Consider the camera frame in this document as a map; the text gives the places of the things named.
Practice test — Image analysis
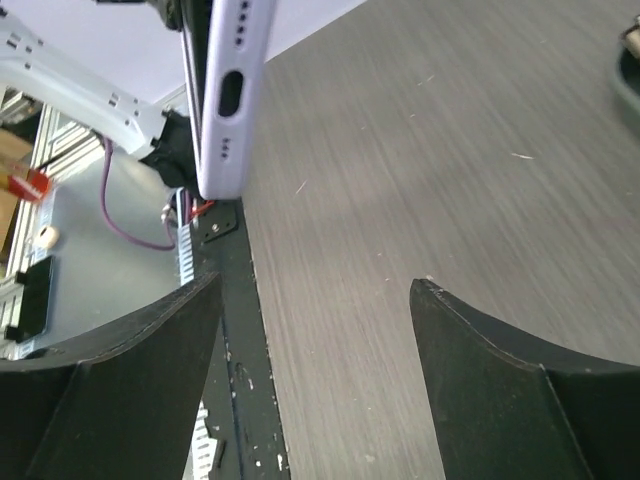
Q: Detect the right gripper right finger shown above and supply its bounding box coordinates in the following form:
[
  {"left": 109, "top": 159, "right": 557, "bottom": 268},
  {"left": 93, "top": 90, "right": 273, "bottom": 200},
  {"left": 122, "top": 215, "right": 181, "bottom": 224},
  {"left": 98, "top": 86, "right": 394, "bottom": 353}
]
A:
[{"left": 410, "top": 279, "right": 639, "bottom": 480}]

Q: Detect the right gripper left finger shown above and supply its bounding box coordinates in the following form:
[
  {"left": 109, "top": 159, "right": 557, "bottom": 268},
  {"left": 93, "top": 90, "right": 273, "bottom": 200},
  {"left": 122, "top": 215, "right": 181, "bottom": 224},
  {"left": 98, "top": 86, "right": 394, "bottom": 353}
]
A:
[{"left": 1, "top": 272, "right": 223, "bottom": 480}]

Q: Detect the phone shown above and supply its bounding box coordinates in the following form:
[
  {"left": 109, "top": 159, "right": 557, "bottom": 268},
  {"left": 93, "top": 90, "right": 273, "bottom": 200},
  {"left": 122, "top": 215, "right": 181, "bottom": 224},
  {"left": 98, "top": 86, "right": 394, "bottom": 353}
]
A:
[{"left": 179, "top": 0, "right": 277, "bottom": 200}]

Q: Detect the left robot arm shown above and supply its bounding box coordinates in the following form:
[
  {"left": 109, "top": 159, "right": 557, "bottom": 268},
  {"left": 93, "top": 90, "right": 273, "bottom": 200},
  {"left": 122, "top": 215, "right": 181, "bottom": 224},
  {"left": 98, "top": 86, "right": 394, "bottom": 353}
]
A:
[{"left": 1, "top": 8, "right": 199, "bottom": 196}]

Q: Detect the slotted cable duct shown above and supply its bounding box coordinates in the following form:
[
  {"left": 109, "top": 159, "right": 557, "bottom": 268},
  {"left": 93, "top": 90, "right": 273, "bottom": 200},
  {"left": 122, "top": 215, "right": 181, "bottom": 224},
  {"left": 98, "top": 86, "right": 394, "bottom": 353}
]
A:
[{"left": 174, "top": 222, "right": 211, "bottom": 479}]

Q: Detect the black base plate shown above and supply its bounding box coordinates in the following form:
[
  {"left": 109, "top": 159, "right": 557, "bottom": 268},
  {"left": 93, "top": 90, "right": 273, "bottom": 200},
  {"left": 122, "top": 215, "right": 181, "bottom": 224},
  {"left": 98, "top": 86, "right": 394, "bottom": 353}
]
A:
[{"left": 192, "top": 201, "right": 290, "bottom": 479}]

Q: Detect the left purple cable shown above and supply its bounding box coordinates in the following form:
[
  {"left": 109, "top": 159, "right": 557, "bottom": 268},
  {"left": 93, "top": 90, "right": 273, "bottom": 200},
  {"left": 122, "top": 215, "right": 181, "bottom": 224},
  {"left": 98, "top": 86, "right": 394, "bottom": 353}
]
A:
[{"left": 99, "top": 139, "right": 179, "bottom": 252}]

